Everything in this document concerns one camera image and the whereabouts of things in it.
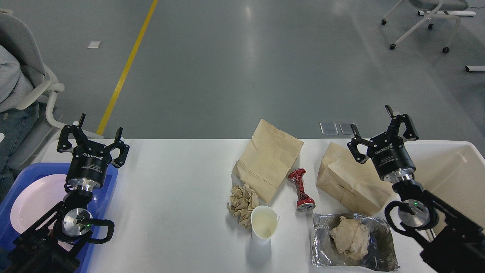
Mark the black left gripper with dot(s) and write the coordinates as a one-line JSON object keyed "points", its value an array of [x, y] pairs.
{"points": [[89, 167]]}

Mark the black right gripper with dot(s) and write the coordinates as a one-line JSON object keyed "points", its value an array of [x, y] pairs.
{"points": [[392, 157]]}

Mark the pink plate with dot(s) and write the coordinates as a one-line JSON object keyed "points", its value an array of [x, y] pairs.
{"points": [[34, 201]]}

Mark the pink mug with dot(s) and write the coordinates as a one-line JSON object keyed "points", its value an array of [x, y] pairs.
{"points": [[63, 240]]}

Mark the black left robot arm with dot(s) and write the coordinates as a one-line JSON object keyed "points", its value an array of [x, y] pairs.
{"points": [[52, 243]]}

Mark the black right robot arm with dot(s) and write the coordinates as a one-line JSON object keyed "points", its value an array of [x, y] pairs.
{"points": [[451, 242]]}

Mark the right floor plate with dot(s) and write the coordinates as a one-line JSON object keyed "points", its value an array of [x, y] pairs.
{"points": [[347, 128]]}

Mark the floor plate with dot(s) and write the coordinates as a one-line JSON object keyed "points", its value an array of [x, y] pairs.
{"points": [[347, 128], [329, 128]]}

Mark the brown paper bag right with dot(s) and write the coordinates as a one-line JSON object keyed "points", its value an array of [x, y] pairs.
{"points": [[357, 186]]}

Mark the left floor plate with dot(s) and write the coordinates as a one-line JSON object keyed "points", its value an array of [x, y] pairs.
{"points": [[329, 128]]}

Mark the seated person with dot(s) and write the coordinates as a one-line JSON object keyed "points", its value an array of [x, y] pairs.
{"points": [[15, 124]]}

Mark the white plastic bin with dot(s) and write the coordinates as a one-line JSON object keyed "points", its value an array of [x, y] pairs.
{"points": [[454, 171]]}

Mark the blue plastic tray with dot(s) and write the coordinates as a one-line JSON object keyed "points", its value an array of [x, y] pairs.
{"points": [[97, 207]]}

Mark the crushed red can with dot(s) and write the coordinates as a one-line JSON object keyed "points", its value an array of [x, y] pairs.
{"points": [[304, 203]]}

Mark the crumpled brown paper wad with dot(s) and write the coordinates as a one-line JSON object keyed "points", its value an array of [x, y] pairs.
{"points": [[351, 238]]}

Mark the white floor tag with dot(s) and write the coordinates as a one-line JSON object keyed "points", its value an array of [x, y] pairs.
{"points": [[94, 44]]}

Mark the silver foil wrapper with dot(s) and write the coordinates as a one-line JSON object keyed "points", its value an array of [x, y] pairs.
{"points": [[381, 254]]}

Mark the white bar on floor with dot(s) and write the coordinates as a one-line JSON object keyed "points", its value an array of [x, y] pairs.
{"points": [[475, 68]]}

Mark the large brown paper bag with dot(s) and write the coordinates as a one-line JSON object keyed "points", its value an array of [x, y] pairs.
{"points": [[267, 159]]}

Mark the white bar far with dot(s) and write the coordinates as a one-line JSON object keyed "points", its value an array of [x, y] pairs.
{"points": [[454, 13]]}

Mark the grey office chair left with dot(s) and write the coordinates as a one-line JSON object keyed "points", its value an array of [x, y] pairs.
{"points": [[17, 38]]}

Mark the white paper cup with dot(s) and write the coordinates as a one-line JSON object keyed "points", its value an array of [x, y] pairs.
{"points": [[264, 222]]}

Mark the white rolling chair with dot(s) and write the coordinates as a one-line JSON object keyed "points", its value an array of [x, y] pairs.
{"points": [[434, 6]]}

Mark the crumpled brown napkin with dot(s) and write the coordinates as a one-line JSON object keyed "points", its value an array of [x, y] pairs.
{"points": [[241, 204]]}

